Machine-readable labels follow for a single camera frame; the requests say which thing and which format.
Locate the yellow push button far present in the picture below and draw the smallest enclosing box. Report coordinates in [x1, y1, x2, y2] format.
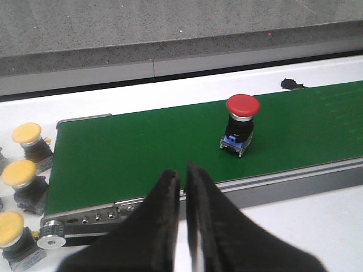
[12, 122, 54, 172]

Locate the green conveyor belt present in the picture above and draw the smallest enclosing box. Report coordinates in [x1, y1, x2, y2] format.
[45, 81, 362, 215]

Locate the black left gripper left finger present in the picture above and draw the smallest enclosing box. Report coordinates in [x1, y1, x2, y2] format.
[57, 170, 180, 271]

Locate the grey stone counter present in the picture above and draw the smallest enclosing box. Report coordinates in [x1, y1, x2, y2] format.
[1, 1, 362, 101]

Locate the yellow push button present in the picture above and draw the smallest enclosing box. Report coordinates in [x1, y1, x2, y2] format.
[12, 122, 54, 172]
[1, 159, 48, 215]
[1, 211, 46, 271]

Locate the yellow push button nearest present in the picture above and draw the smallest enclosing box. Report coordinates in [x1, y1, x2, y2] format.
[1, 211, 46, 271]

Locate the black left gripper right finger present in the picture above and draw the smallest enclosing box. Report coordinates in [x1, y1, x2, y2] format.
[185, 162, 325, 271]

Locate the aluminium conveyor frame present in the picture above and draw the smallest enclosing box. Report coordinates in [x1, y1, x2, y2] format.
[37, 157, 362, 249]

